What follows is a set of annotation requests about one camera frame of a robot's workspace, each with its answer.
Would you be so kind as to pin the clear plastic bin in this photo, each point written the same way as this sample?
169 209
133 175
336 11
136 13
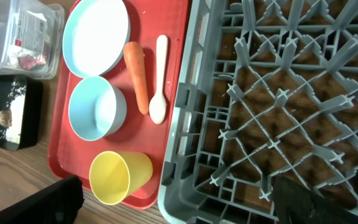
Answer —
55 16

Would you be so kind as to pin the grey dishwasher rack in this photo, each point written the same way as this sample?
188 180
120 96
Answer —
267 89

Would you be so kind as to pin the light blue plate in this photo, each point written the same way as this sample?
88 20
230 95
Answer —
94 37

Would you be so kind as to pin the red serving tray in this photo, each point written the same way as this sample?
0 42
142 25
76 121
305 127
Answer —
68 154

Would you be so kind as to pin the white wrapper waste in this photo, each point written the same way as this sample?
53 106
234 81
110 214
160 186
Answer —
29 48

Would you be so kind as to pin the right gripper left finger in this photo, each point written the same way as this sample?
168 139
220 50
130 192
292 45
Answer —
58 203

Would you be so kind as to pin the black plastic tray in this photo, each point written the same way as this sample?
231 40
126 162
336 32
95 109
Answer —
31 117

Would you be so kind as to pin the white rice grains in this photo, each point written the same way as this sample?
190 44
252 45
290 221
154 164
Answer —
12 97

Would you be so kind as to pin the brown food lump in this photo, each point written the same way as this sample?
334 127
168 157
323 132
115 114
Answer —
6 118

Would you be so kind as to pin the light blue bowl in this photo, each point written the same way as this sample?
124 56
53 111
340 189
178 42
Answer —
96 109

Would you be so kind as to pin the orange carrot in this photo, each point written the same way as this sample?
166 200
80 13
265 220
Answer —
135 64

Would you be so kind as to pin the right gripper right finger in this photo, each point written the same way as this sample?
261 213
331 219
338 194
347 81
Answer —
296 204

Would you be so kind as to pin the white plastic spoon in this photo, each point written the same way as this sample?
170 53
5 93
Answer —
158 104

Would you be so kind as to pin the yellow plastic cup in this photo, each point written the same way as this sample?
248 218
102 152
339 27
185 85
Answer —
113 176

